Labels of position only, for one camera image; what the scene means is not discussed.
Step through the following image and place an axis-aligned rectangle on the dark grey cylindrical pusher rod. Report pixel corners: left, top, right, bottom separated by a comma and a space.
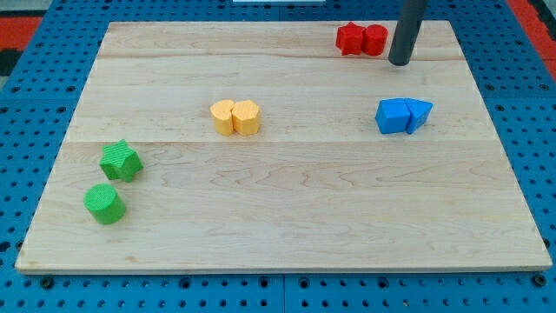
388, 0, 428, 66

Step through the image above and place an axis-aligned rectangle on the green star block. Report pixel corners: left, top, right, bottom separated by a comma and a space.
99, 139, 143, 183

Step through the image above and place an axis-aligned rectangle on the yellow heart block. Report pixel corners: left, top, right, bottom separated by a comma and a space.
210, 99, 235, 136

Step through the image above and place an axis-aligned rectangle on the yellow pentagon block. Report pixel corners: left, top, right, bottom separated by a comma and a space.
231, 100, 261, 136

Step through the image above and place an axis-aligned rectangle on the green cylinder block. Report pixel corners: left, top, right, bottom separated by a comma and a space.
83, 183, 126, 224

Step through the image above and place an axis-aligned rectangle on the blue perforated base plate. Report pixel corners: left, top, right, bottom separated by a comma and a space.
1, 1, 555, 312

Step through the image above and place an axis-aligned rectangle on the blue cube block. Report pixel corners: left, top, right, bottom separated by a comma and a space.
375, 98, 411, 134

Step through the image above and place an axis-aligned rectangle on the red star block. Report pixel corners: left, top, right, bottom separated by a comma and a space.
335, 22, 365, 56

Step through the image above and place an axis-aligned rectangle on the light wooden board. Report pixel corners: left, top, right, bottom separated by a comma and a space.
16, 21, 552, 275

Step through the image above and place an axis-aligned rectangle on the blue triangle block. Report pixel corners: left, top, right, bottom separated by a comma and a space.
405, 98, 434, 134

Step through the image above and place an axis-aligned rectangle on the red cylinder block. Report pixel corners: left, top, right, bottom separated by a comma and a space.
361, 24, 388, 57

